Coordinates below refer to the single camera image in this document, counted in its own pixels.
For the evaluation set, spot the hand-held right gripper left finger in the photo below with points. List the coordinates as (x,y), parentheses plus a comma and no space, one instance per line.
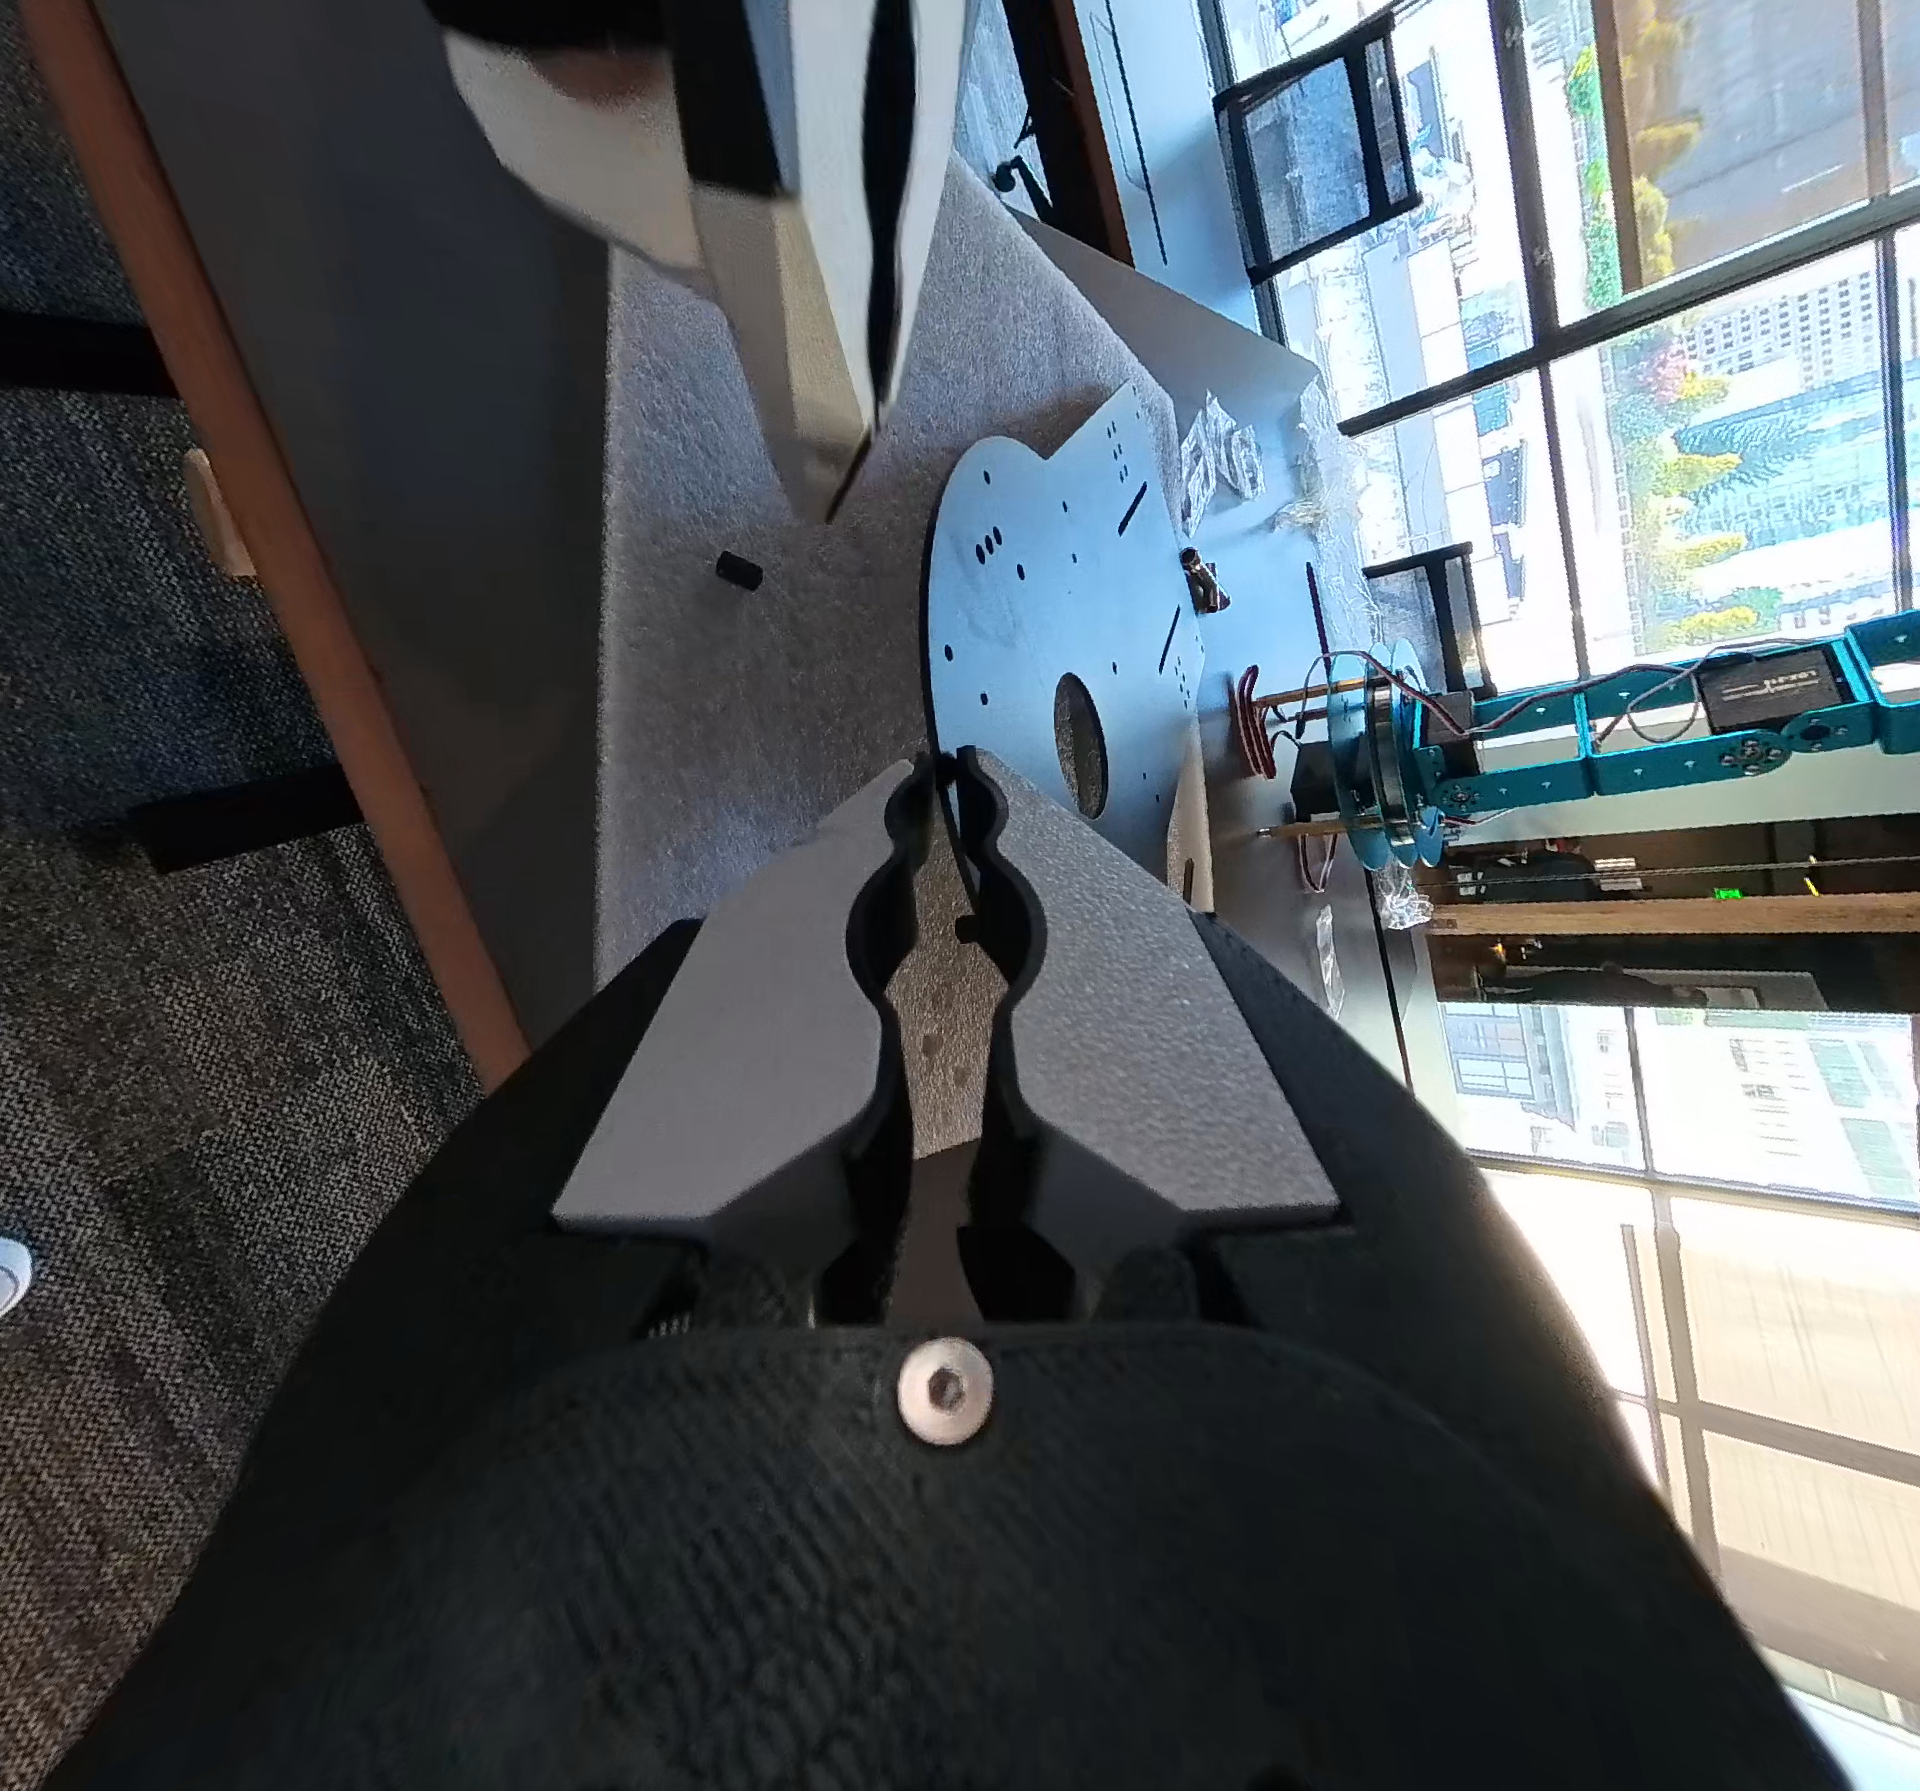
(719,1071)

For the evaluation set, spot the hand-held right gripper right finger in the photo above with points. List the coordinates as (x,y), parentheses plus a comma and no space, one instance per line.
(1170,1071)

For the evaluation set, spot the small black spacer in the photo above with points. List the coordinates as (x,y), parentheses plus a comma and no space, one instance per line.
(737,569)

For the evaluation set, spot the black metal base plate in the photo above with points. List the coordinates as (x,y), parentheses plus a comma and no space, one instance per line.
(1018,591)

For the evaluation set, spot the blue toy robot arm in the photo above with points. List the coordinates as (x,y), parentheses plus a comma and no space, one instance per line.
(1531,772)

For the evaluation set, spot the grey desk with wood edge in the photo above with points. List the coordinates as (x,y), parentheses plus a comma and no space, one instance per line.
(1155,95)

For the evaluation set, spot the black desk foot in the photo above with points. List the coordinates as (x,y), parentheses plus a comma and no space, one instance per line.
(240,820)
(88,352)

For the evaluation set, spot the white foam sheet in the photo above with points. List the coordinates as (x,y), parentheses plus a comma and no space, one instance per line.
(750,710)

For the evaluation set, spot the black mesh office chair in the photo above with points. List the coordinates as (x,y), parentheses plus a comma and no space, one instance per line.
(1440,606)
(1319,149)

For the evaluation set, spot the group of clear screw bags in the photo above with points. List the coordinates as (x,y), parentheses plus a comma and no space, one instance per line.
(1223,456)

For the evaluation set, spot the clear plastic film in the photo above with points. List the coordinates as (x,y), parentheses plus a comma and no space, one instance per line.
(1312,486)

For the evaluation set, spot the person's white sneaker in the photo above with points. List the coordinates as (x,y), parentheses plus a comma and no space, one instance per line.
(9,1274)

